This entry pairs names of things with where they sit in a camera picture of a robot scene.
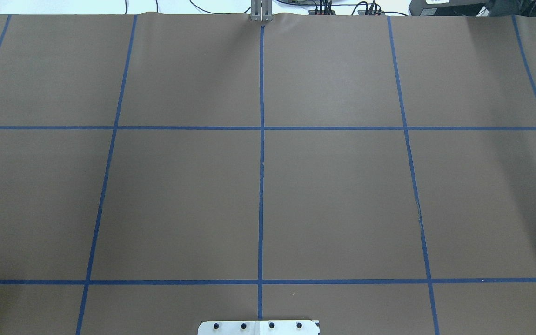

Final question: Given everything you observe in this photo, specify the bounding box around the small electronics relay board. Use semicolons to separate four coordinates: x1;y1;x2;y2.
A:
308;0;335;15

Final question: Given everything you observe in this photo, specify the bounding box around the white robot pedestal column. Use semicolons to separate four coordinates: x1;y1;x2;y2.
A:
197;320;321;335

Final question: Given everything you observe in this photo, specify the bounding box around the black box with label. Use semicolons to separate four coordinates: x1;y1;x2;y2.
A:
408;0;487;17

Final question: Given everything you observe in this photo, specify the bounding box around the aluminium camera mast post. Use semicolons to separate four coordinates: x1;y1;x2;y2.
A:
249;0;274;22

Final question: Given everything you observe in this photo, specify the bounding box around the thin black cable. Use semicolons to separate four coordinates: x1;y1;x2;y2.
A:
189;0;251;14

